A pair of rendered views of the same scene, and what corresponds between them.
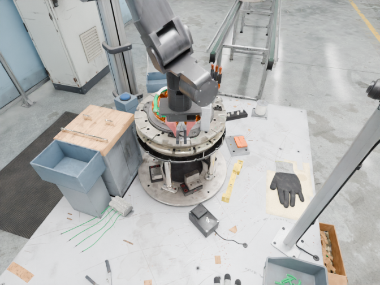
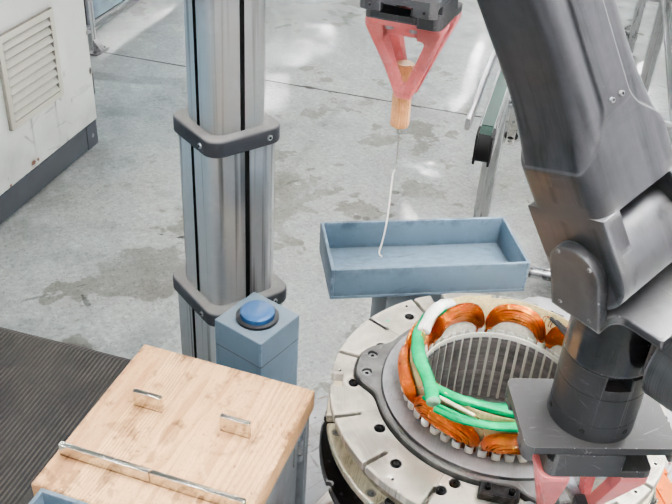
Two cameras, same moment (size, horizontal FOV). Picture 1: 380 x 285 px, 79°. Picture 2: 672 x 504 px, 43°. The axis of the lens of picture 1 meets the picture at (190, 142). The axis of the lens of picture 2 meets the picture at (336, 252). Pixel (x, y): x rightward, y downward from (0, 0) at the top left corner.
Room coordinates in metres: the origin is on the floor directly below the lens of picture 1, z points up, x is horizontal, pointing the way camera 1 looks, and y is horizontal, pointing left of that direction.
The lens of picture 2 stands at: (0.04, 0.22, 1.66)
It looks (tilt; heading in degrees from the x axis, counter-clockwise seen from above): 34 degrees down; 358
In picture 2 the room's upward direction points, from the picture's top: 4 degrees clockwise
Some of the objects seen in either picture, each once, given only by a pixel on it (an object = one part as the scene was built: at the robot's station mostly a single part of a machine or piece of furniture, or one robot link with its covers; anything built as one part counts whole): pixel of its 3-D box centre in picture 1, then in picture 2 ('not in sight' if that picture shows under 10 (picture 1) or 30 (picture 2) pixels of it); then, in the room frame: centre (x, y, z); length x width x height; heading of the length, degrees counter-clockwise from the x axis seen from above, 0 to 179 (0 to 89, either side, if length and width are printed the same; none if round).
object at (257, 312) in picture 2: (125, 96); (257, 312); (0.82, 0.27, 1.04); 0.04 x 0.04 x 0.01
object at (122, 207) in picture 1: (120, 206); not in sight; (0.45, 0.26, 0.80); 0.10 x 0.05 x 0.04; 58
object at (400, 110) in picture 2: not in sight; (402, 94); (0.75, 0.14, 1.35); 0.02 x 0.02 x 0.06
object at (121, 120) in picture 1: (96, 128); (183, 442); (0.61, 0.33, 1.05); 0.20 x 0.19 x 0.02; 161
